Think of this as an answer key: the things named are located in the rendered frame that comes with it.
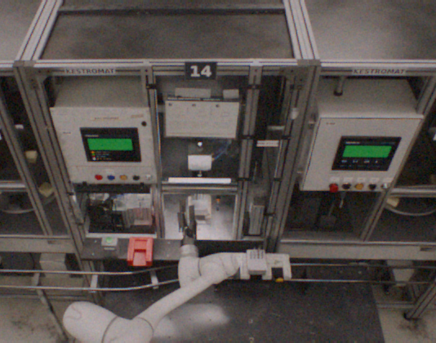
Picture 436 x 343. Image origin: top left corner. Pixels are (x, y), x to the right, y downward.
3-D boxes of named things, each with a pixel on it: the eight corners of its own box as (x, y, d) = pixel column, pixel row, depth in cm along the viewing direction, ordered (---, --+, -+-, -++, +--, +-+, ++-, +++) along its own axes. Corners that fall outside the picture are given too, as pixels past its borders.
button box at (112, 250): (104, 257, 258) (100, 245, 249) (106, 245, 263) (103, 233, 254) (118, 257, 258) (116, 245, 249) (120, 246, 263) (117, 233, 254)
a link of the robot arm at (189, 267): (185, 264, 228) (209, 258, 221) (187, 296, 222) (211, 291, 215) (173, 258, 220) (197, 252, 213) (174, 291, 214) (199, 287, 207)
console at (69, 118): (69, 187, 230) (47, 113, 195) (80, 146, 249) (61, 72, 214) (156, 188, 228) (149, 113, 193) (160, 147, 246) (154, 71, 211)
